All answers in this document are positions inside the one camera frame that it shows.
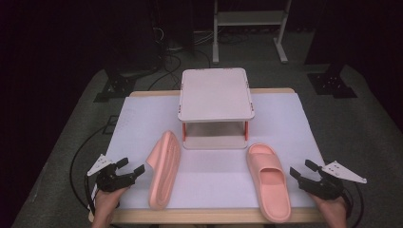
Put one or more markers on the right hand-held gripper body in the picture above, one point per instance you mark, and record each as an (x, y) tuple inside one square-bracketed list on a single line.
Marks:
[(326, 187)]

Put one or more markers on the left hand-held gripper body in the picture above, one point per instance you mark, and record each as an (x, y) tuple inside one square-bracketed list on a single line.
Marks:
[(111, 182)]

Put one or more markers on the pink slipper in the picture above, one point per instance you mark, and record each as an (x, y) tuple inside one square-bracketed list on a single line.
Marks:
[(269, 183), (164, 171)]

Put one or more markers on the white shoe rack orange legs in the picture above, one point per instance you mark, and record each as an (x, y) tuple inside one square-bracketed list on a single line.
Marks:
[(215, 95)]

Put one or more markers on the person's left hand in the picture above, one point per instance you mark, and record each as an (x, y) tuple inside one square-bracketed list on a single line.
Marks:
[(106, 205)]

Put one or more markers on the person's right hand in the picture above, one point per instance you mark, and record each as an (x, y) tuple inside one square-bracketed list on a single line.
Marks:
[(334, 212)]

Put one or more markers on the white table cover sheet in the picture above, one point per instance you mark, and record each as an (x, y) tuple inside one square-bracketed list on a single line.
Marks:
[(209, 177)]

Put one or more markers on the black stand base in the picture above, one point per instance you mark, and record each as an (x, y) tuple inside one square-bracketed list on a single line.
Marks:
[(115, 88), (331, 84)]

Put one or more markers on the wooden table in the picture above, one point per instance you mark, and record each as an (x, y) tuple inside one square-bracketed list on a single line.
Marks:
[(202, 216)]

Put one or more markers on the white metal stand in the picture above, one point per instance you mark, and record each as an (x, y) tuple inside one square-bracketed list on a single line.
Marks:
[(250, 17)]

